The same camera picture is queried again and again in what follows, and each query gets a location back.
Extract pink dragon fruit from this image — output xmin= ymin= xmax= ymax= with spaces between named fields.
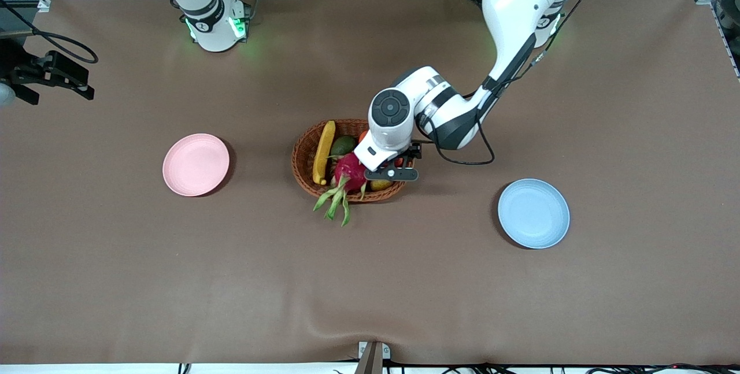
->
xmin=313 ymin=152 xmax=371 ymax=227

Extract pink plate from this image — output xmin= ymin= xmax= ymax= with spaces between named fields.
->
xmin=162 ymin=133 xmax=231 ymax=197

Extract table cover cloth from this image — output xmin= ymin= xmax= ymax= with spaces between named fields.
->
xmin=0 ymin=0 xmax=740 ymax=366

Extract brown wicker basket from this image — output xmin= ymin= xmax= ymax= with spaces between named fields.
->
xmin=291 ymin=119 xmax=412 ymax=203

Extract yellow banana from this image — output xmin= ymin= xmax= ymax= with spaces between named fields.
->
xmin=312 ymin=120 xmax=336 ymax=186

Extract blue plate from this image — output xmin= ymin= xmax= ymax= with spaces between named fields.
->
xmin=498 ymin=178 xmax=571 ymax=249

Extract green avocado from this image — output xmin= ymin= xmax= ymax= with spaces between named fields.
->
xmin=331 ymin=135 xmax=358 ymax=158

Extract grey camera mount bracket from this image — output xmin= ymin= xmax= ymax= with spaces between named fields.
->
xmin=354 ymin=341 xmax=391 ymax=374

